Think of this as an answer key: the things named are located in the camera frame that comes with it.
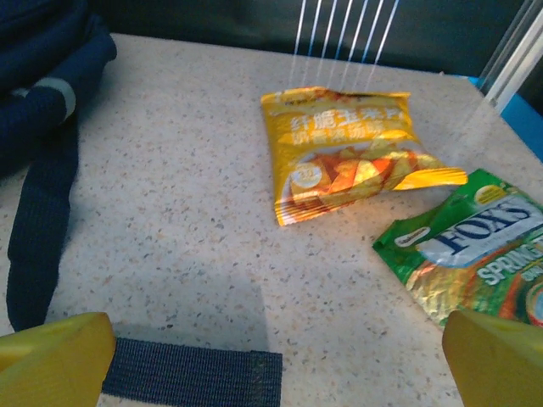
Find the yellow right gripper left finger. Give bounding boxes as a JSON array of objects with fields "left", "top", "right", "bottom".
[{"left": 0, "top": 312, "right": 116, "bottom": 407}]

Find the aluminium frame post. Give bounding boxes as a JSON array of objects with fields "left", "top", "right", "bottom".
[{"left": 479, "top": 0, "right": 543, "bottom": 115}]

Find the yellow chips bag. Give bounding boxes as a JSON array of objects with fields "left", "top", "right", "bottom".
[{"left": 260, "top": 86, "right": 468, "bottom": 228}]

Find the green Fox's candy bag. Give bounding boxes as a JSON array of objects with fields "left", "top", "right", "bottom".
[{"left": 372, "top": 168, "right": 543, "bottom": 330}]

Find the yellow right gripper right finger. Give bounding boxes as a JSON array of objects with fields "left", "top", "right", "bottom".
[{"left": 441, "top": 309, "right": 543, "bottom": 407}]

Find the navy blue backpack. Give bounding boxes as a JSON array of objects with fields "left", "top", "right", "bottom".
[{"left": 0, "top": 0, "right": 283, "bottom": 407}]

